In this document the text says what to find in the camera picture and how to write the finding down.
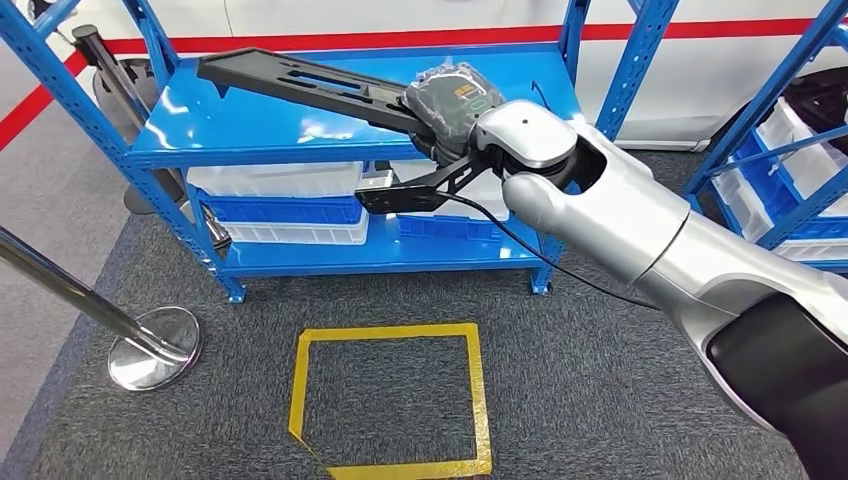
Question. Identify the black plastic plate holder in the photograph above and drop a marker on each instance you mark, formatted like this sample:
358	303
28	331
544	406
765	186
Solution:
232	69

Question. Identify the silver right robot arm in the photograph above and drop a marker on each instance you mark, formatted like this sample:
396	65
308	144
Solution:
629	212

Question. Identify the blue metal shelf rack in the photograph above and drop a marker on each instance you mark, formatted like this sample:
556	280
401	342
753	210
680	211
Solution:
199	126
762	93

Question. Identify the blue plastic bin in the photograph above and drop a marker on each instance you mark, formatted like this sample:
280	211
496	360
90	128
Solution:
450	228
285	210
768	179

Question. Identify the long red barrier belt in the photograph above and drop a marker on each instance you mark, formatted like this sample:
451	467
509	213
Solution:
331	40

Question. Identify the white car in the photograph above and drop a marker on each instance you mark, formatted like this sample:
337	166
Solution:
397	13

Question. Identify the thin black stanchion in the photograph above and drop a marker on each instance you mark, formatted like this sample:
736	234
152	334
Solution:
159	195

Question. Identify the black-headed chrome stanchion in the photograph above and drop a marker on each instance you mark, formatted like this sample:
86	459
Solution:
86	40

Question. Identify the short red barrier belt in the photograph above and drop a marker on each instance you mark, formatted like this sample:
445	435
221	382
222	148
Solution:
33	106

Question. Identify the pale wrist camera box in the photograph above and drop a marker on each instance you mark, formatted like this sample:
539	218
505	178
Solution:
378	181

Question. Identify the chrome stanchion post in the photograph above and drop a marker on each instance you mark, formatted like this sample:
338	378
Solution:
152	358

